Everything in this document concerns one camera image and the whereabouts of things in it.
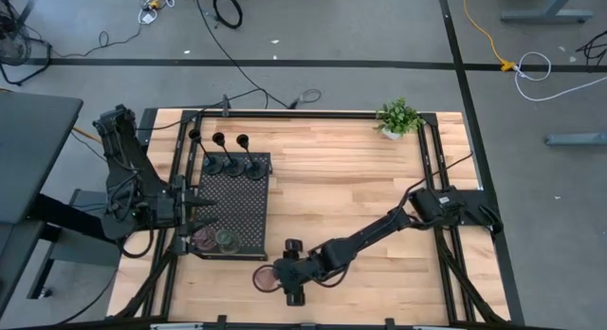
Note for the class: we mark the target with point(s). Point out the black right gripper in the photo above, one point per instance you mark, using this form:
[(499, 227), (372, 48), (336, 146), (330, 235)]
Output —
[(295, 273)]

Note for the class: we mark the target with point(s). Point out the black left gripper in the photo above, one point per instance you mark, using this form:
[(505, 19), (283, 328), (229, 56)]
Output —
[(184, 235)]

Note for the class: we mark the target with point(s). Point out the pink ribbed glass candle holder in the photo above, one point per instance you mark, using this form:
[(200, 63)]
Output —
[(265, 279), (205, 238)]

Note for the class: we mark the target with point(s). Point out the green ribbed glass candle holder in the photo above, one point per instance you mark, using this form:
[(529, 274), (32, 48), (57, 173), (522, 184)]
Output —
[(228, 242)]

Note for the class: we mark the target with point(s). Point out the tall black candlestick holder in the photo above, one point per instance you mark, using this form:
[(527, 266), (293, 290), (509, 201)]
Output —
[(233, 169), (256, 171), (213, 167)]

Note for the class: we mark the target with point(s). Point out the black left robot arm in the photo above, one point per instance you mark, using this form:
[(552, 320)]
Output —
[(128, 164)]

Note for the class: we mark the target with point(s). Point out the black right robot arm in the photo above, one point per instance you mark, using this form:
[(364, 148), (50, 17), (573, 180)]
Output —
[(370, 235)]

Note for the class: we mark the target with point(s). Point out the black perforated metal shelf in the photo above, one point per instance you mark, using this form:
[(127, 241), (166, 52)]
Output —
[(242, 211)]

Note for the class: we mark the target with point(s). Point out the dark grey desk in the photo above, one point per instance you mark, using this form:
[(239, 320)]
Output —
[(33, 150)]

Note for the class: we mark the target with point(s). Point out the white power adapter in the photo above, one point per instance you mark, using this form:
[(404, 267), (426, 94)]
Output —
[(148, 18)]

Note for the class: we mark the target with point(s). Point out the small green potted plant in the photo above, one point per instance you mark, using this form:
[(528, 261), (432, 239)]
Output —
[(397, 116)]

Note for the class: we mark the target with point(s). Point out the grey table foot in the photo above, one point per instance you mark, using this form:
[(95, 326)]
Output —
[(576, 139)]

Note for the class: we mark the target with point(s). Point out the grey table leg base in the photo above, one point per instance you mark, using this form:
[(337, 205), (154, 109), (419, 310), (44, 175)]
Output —
[(545, 14)]

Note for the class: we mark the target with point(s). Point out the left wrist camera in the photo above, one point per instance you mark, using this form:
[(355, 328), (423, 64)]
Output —
[(167, 207)]

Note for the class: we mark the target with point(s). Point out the black aluminium table frame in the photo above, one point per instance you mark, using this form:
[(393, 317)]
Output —
[(308, 115)]

